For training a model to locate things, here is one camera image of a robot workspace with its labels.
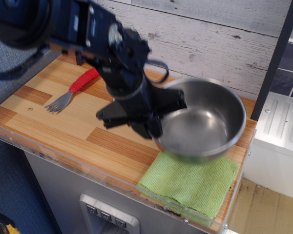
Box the clear acrylic table guard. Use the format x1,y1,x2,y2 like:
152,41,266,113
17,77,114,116
0,48,257,232

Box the white appliance box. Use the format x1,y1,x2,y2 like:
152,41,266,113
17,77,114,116
243,92,293,198

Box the dark grey post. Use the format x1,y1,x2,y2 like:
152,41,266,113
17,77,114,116
251,0,293,121
75,52,84,66

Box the grey cabinet with buttons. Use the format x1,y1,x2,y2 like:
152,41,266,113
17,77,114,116
25,152,214,234

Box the red handled metal fork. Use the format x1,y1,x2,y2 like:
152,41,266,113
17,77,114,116
45,68,100,113

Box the stainless steel pot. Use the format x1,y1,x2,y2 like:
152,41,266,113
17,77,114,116
154,78,247,164

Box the black braided cable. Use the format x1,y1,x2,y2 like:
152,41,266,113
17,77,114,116
0,31,52,80

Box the black and yellow object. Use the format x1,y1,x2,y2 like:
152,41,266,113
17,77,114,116
0,219,21,234

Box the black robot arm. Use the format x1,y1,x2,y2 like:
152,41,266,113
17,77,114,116
0,0,186,138

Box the dark grey left post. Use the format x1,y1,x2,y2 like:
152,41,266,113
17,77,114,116
75,52,84,66

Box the green cloth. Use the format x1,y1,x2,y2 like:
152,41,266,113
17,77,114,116
137,152,239,226

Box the dark grey right post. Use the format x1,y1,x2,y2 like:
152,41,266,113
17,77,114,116
251,0,293,121

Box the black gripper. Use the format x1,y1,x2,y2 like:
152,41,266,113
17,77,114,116
96,75,187,139

